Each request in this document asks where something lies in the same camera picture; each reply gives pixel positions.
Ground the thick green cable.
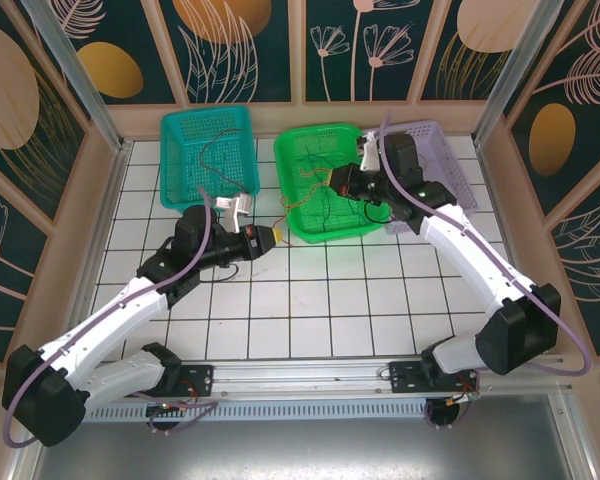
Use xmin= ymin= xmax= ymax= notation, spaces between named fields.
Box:
xmin=297 ymin=144 xmax=364 ymax=236

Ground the red cable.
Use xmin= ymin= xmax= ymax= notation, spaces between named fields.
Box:
xmin=278 ymin=182 xmax=331 ymax=250
xmin=198 ymin=128 xmax=247 ymax=199

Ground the green plastic basket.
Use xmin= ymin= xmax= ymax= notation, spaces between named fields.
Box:
xmin=272 ymin=123 xmax=392 ymax=245

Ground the lavender plastic basket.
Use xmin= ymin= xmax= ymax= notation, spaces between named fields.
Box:
xmin=362 ymin=118 xmax=481 ymax=236

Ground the teal plastic basket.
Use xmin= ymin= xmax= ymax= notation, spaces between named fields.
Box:
xmin=159 ymin=105 xmax=262 ymax=211

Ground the grey metal sheet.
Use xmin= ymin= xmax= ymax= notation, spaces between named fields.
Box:
xmin=9 ymin=394 xmax=594 ymax=480

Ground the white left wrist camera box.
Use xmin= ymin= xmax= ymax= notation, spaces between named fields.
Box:
xmin=214 ymin=193 xmax=255 ymax=234

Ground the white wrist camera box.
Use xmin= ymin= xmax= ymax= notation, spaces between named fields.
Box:
xmin=214 ymin=193 xmax=255 ymax=234
xmin=355 ymin=131 xmax=382 ymax=174

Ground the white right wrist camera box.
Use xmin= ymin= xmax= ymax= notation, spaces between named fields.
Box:
xmin=355 ymin=131 xmax=382 ymax=174

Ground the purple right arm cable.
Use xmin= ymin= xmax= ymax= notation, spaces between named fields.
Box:
xmin=377 ymin=112 xmax=592 ymax=377

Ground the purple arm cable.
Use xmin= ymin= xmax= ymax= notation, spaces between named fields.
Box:
xmin=377 ymin=112 xmax=592 ymax=377
xmin=2 ymin=192 xmax=220 ymax=449

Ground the black right wrist camera wire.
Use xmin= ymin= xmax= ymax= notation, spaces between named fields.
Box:
xmin=363 ymin=201 xmax=395 ymax=225

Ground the aluminium extrusion rail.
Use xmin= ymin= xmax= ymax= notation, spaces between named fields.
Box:
xmin=27 ymin=354 xmax=574 ymax=401

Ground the aluminium frame post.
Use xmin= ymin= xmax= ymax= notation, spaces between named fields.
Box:
xmin=19 ymin=0 xmax=134 ymax=157
xmin=472 ymin=0 xmax=576 ymax=147

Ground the slotted grey cable duct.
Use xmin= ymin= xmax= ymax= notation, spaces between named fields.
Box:
xmin=82 ymin=402 xmax=431 ymax=422

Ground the small circuit board with wires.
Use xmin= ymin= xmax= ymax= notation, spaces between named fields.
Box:
xmin=146 ymin=399 xmax=194 ymax=417
xmin=447 ymin=389 xmax=481 ymax=407

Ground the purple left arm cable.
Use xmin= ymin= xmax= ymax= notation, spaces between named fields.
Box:
xmin=2 ymin=192 xmax=220 ymax=449

